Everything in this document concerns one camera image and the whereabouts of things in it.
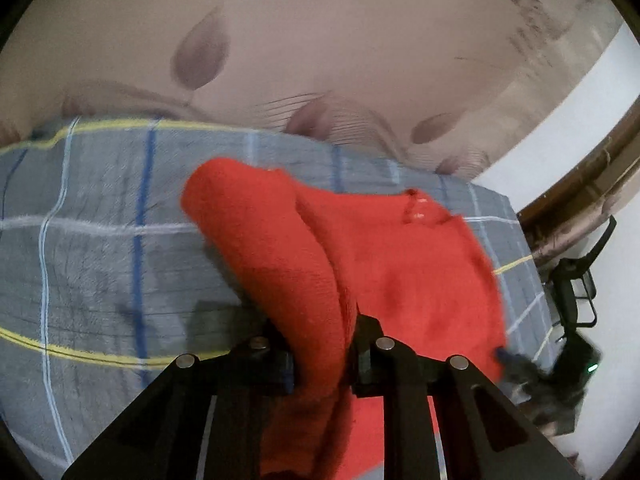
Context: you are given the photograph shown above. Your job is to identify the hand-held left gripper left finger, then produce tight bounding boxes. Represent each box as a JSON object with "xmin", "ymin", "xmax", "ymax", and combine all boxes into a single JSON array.
[{"xmin": 62, "ymin": 319, "xmax": 297, "ymax": 480}]

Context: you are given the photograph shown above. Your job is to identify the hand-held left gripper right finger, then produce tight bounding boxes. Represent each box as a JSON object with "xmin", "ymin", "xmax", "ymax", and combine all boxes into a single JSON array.
[{"xmin": 349, "ymin": 314, "xmax": 584, "ymax": 480}]

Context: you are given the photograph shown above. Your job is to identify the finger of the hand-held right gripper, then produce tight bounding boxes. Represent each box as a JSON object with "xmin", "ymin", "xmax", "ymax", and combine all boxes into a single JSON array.
[{"xmin": 494, "ymin": 344, "xmax": 545, "ymax": 389}]

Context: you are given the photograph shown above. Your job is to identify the red knitted sweater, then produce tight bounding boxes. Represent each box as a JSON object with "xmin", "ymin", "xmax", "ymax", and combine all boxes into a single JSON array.
[{"xmin": 180, "ymin": 157, "xmax": 507, "ymax": 480}]

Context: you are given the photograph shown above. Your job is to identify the black metal stand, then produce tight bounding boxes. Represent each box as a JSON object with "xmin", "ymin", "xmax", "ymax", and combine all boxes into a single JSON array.
[{"xmin": 549, "ymin": 215, "xmax": 618, "ymax": 332}]

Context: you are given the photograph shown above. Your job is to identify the grey plaid blanket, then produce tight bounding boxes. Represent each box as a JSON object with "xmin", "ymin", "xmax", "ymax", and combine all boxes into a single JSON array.
[{"xmin": 0, "ymin": 115, "xmax": 557, "ymax": 480}]

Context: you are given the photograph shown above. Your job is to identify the beige leaf print curtain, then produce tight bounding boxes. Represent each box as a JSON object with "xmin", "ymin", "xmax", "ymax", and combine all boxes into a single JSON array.
[{"xmin": 0, "ymin": 0, "xmax": 632, "ymax": 182}]

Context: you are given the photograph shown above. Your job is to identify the brown wooden frame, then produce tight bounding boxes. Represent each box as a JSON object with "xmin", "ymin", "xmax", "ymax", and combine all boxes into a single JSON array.
[{"xmin": 517, "ymin": 110, "xmax": 640, "ymax": 226}]

